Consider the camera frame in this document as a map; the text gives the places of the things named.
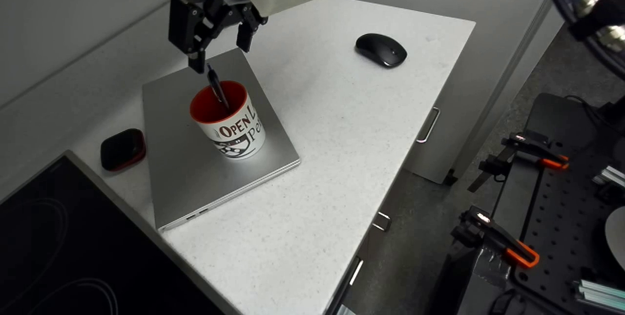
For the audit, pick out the black clamp with orange tips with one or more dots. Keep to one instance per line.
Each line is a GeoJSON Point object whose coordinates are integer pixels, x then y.
{"type": "Point", "coordinates": [498, 237]}
{"type": "Point", "coordinates": [532, 151]}

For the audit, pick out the aluminium profile piece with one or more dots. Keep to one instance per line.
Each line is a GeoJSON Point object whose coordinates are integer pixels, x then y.
{"type": "Point", "coordinates": [600, 295]}
{"type": "Point", "coordinates": [610, 176]}

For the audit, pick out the white mug with red inside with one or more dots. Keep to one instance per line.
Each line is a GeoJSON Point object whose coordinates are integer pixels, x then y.
{"type": "Point", "coordinates": [234, 132]}

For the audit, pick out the black pen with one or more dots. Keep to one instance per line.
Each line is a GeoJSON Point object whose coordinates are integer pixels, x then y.
{"type": "Point", "coordinates": [218, 88]}

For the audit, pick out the black glass cooktop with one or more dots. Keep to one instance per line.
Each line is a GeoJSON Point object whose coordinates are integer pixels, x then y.
{"type": "Point", "coordinates": [63, 246]}

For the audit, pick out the black case with red rim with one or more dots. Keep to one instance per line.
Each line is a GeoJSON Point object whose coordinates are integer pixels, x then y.
{"type": "Point", "coordinates": [123, 150]}

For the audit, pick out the black computer mouse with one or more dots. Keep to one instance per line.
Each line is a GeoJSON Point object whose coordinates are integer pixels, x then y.
{"type": "Point", "coordinates": [381, 50]}

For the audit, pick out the white cabinet door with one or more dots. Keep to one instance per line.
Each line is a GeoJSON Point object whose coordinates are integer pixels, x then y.
{"type": "Point", "coordinates": [439, 110]}

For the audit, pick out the silver closed laptop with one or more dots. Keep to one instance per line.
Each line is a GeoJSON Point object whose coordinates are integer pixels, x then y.
{"type": "Point", "coordinates": [195, 178]}

